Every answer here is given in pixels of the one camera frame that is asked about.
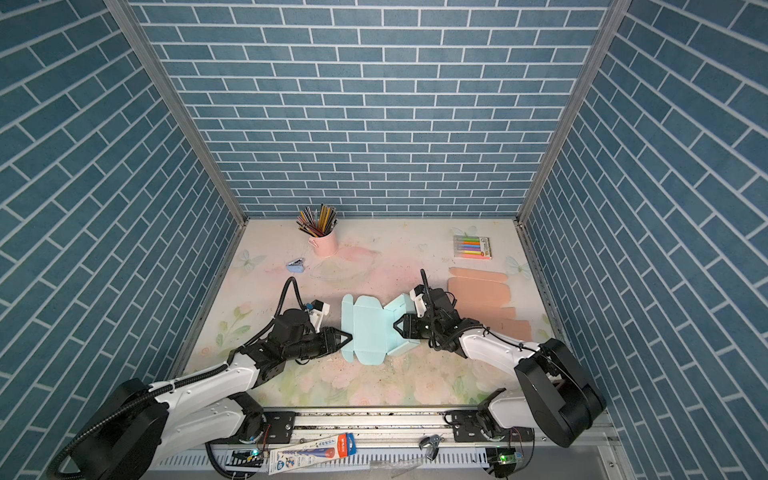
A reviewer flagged red blue white package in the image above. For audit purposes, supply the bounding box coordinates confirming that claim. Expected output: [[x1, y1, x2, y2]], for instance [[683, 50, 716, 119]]
[[268, 433, 357, 475]]

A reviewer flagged small metal clip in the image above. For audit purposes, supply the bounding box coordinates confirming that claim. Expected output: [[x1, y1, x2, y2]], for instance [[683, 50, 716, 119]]
[[418, 434, 443, 462]]

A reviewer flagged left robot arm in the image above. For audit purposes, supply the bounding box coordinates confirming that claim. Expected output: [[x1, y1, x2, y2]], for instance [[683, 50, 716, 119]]
[[45, 307, 353, 479]]

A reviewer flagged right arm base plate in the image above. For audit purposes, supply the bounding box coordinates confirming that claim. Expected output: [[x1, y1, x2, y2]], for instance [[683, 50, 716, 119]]
[[443, 404, 536, 443]]

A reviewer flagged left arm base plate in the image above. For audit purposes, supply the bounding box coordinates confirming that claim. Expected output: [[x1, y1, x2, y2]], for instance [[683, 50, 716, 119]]
[[212, 411, 297, 445]]

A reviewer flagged bundle of coloured pencils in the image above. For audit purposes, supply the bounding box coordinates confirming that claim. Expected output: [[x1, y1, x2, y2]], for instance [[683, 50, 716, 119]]
[[296, 204, 337, 238]]

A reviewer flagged pink flat paper box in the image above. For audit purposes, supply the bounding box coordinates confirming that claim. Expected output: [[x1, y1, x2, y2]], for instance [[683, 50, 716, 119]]
[[447, 267, 533, 341]]

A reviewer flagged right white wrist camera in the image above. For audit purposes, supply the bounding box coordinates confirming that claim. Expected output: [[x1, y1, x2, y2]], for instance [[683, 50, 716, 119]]
[[409, 285, 427, 318]]

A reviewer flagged aluminium mounting rail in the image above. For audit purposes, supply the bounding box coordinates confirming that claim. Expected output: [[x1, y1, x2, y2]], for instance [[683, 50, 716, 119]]
[[104, 404, 637, 480]]

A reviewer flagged pink pencil bucket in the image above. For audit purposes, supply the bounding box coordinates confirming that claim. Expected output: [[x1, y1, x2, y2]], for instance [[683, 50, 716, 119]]
[[308, 231, 339, 258]]

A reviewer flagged left black corrugated cable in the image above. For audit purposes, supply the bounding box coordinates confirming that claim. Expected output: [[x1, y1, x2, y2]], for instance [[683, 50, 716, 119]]
[[47, 276, 307, 480]]

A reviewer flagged light blue paper box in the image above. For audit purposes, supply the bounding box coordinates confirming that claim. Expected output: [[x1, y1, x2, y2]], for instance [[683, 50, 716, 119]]
[[341, 294, 420, 366]]

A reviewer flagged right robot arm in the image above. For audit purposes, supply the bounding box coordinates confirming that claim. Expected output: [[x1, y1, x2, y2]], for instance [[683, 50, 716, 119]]
[[393, 283, 607, 448]]

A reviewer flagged pack of coloured markers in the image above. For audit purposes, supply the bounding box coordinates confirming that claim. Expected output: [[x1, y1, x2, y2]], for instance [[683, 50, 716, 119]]
[[453, 235, 493, 260]]

